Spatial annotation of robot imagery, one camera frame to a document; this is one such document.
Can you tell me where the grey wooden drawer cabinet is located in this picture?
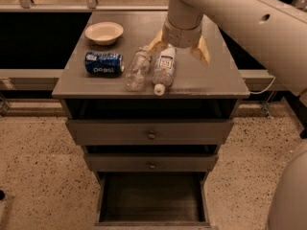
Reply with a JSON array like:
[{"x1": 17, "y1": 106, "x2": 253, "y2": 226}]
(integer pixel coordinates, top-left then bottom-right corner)
[{"x1": 51, "y1": 10, "x2": 250, "y2": 230}]

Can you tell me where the blue label plastic bottle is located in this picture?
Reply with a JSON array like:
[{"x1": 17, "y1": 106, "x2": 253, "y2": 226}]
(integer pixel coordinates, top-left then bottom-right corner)
[{"x1": 152, "y1": 46, "x2": 177, "y2": 96}]

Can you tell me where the white cable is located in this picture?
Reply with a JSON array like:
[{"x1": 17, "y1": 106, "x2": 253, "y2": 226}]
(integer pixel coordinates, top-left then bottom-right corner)
[{"x1": 248, "y1": 76, "x2": 276, "y2": 96}]

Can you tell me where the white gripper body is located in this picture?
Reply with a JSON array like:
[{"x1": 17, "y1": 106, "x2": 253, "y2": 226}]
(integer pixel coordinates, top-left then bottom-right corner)
[{"x1": 162, "y1": 17, "x2": 202, "y2": 49}]

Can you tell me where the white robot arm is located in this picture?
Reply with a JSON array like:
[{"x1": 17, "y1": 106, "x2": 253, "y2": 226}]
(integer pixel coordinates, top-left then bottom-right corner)
[{"x1": 149, "y1": 0, "x2": 307, "y2": 230}]

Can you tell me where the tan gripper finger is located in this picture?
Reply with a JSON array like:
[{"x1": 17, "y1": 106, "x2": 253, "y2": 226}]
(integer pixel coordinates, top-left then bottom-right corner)
[
  {"x1": 148, "y1": 31, "x2": 168, "y2": 56},
  {"x1": 191, "y1": 36, "x2": 210, "y2": 66}
]

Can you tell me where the white bowl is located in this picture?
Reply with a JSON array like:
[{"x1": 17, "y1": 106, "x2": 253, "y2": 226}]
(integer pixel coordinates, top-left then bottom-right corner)
[{"x1": 84, "y1": 22, "x2": 124, "y2": 46}]

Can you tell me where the blue pepsi can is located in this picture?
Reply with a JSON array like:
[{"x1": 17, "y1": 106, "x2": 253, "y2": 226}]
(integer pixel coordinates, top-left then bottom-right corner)
[{"x1": 84, "y1": 52, "x2": 124, "y2": 75}]

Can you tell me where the grey middle drawer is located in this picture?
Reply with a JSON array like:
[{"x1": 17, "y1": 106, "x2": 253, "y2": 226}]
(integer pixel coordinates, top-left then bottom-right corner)
[{"x1": 84, "y1": 153, "x2": 218, "y2": 172}]

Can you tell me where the grey top drawer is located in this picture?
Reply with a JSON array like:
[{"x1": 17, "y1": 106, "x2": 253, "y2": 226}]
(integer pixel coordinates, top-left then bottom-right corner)
[{"x1": 66, "y1": 120, "x2": 233, "y2": 146}]

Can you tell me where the clear crushed plastic bottle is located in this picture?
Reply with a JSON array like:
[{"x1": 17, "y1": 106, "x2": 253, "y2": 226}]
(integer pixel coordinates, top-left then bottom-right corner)
[{"x1": 125, "y1": 45, "x2": 152, "y2": 92}]

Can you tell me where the grey open bottom drawer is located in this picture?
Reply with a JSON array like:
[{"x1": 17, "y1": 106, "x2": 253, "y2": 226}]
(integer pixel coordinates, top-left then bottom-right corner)
[{"x1": 91, "y1": 172, "x2": 220, "y2": 230}]

